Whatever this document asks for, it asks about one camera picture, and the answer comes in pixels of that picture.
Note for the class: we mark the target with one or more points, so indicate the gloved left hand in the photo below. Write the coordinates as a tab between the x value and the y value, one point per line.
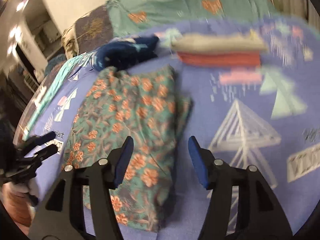
18	204

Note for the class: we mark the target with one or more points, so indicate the green floral garment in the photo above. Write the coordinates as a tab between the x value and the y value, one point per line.
147	108

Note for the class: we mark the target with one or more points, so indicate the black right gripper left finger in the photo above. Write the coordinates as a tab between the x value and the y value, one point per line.
79	205

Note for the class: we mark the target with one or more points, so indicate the navy star paw blanket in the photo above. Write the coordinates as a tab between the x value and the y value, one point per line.
124	53

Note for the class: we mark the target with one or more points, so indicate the purple triangle pattern bedsheet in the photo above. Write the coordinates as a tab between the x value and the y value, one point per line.
266	116

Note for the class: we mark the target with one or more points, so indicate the beige curtain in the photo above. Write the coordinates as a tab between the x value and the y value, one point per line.
300	8

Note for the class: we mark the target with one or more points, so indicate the teal heart pattern pillow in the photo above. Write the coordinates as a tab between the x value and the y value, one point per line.
134	16

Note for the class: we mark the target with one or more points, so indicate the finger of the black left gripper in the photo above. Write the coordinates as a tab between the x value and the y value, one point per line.
41	155
34	141

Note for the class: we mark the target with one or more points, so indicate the red folded cloth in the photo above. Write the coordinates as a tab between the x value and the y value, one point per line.
251	59

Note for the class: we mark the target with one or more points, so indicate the dark purple tree pillow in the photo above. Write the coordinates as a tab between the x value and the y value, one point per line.
93	30

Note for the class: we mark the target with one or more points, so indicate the beige folded cloth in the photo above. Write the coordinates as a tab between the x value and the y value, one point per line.
211	44

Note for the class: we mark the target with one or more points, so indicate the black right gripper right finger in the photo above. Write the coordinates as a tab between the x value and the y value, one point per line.
242	204

